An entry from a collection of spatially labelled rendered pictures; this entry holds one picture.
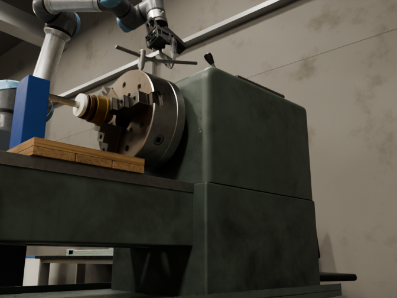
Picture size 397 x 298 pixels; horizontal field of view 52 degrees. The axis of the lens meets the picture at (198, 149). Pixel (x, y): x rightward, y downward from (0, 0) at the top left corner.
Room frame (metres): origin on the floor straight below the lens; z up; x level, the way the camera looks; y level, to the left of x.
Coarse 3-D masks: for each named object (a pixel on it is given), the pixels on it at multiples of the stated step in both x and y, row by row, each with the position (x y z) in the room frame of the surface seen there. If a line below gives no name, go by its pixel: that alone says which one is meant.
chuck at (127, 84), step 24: (144, 72) 1.16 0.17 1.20; (120, 96) 1.25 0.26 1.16; (168, 96) 1.16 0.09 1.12; (120, 120) 1.27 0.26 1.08; (144, 120) 1.14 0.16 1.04; (168, 120) 1.16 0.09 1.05; (120, 144) 1.23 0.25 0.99; (144, 144) 1.15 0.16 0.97; (168, 144) 1.20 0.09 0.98; (144, 168) 1.27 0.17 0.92
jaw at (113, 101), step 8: (128, 96) 1.13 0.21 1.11; (136, 96) 1.11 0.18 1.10; (144, 96) 1.12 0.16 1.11; (152, 96) 1.12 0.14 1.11; (112, 104) 1.13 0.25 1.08; (120, 104) 1.14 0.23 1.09; (128, 104) 1.13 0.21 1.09; (136, 104) 1.11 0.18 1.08; (144, 104) 1.12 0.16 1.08; (160, 104) 1.14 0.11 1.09; (112, 112) 1.15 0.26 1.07; (120, 112) 1.16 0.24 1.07; (128, 112) 1.16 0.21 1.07; (136, 112) 1.17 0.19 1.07
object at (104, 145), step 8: (96, 128) 1.19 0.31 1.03; (104, 128) 1.18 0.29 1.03; (112, 128) 1.20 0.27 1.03; (120, 128) 1.21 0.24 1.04; (104, 136) 1.19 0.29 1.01; (112, 136) 1.21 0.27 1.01; (120, 136) 1.23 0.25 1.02; (104, 144) 1.23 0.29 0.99; (112, 144) 1.22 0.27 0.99; (112, 152) 1.23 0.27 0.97
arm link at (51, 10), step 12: (36, 0) 1.43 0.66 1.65; (48, 0) 1.41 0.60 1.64; (60, 0) 1.39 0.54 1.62; (72, 0) 1.36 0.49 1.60; (84, 0) 1.34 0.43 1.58; (96, 0) 1.32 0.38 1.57; (108, 0) 1.27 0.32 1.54; (120, 0) 1.30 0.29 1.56; (36, 12) 1.49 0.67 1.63; (48, 12) 1.46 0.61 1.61; (120, 12) 1.34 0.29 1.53
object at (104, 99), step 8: (88, 96) 1.10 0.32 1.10; (96, 96) 1.12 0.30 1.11; (104, 96) 1.15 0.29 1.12; (88, 104) 1.10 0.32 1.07; (96, 104) 1.12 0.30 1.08; (104, 104) 1.13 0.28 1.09; (88, 112) 1.11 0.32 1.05; (96, 112) 1.12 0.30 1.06; (104, 112) 1.14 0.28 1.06; (88, 120) 1.15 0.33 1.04; (96, 120) 1.14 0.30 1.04; (104, 120) 1.15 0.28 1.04
